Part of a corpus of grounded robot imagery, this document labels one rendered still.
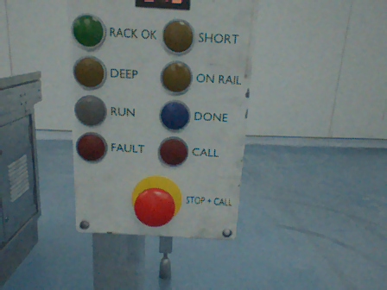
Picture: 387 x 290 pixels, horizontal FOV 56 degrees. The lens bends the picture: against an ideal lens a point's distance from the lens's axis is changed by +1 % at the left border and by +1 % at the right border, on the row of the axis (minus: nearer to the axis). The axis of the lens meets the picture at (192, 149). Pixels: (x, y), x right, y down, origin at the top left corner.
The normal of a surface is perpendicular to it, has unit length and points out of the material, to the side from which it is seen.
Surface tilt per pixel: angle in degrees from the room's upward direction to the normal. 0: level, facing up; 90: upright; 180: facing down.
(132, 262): 90
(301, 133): 90
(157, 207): 86
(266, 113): 90
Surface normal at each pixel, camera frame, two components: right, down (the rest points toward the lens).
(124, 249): 0.00, 0.28
